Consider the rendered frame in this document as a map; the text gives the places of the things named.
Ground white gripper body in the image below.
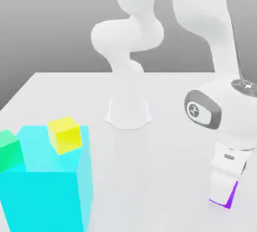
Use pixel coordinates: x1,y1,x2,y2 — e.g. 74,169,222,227
209,140,252,177

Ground small purple cube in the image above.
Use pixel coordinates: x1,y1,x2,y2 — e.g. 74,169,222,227
209,180,239,210

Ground small yellow cube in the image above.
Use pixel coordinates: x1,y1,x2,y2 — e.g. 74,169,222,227
47,115,83,156

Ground small green cube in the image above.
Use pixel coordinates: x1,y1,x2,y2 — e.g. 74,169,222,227
0,129,25,174

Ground large cyan box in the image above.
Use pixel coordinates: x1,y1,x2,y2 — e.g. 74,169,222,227
0,125,94,232

